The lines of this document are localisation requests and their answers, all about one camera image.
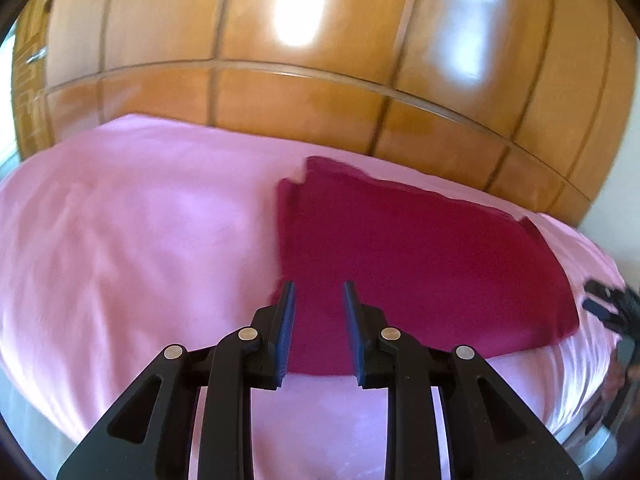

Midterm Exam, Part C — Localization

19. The pink bed sheet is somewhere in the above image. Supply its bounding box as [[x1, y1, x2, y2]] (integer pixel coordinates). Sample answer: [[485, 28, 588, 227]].
[[1, 115, 624, 479]]

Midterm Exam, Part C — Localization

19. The dark red small garment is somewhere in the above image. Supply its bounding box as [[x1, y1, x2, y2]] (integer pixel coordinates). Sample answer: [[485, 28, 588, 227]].
[[277, 156, 579, 376]]

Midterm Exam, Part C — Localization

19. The wooden wardrobe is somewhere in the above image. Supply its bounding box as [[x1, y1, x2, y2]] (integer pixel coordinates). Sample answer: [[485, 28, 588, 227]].
[[11, 0, 639, 226]]

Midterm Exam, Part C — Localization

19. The grey metal chair frame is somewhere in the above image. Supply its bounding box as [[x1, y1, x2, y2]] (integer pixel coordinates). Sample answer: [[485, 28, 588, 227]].
[[563, 337, 639, 479]]

